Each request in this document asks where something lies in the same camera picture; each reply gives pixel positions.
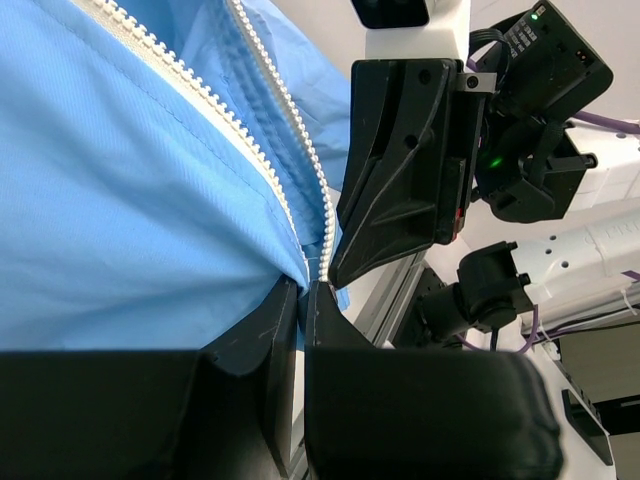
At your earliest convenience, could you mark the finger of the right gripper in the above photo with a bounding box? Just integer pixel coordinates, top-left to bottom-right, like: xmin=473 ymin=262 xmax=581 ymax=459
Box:
xmin=447 ymin=92 xmax=486 ymax=243
xmin=329 ymin=59 xmax=463 ymax=289

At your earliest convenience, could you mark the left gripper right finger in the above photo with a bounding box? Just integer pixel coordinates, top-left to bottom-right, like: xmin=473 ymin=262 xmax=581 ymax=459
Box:
xmin=304 ymin=282 xmax=563 ymax=479

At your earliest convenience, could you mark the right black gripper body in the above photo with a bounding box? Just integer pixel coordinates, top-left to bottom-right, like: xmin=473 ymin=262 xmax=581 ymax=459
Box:
xmin=475 ymin=1 xmax=614 ymax=223

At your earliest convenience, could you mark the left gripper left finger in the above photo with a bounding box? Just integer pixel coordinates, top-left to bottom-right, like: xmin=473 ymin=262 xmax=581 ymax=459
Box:
xmin=1 ymin=277 xmax=298 ymax=479

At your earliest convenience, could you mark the light blue zip jacket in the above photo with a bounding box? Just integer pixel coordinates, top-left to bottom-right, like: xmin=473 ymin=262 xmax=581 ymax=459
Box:
xmin=1 ymin=0 xmax=350 ymax=350

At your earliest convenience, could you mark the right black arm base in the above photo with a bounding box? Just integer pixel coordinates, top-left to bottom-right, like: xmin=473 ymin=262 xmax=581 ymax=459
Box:
xmin=391 ymin=268 xmax=446 ymax=348

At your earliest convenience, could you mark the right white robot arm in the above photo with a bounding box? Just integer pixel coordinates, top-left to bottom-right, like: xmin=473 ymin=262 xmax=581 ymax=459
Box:
xmin=328 ymin=1 xmax=639 ymax=341

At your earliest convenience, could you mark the aluminium front rail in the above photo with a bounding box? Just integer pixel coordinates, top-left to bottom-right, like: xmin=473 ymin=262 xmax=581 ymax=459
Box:
xmin=343 ymin=252 xmax=426 ymax=347

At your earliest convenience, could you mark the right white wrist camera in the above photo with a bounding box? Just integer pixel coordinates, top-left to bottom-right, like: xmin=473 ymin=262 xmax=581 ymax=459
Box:
xmin=351 ymin=0 xmax=471 ymax=62

